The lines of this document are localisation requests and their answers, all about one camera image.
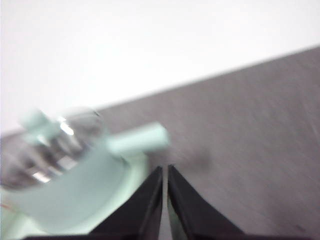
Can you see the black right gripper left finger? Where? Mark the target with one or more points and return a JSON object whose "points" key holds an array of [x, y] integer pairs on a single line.
{"points": [[140, 215]]}

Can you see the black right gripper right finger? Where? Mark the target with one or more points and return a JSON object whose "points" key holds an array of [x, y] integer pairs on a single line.
{"points": [[197, 215]]}

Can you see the glass lid with green knob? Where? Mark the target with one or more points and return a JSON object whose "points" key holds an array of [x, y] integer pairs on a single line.
{"points": [[37, 125]]}

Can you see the green breakfast machine base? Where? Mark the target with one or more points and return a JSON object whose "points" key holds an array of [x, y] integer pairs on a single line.
{"points": [[135, 172]]}

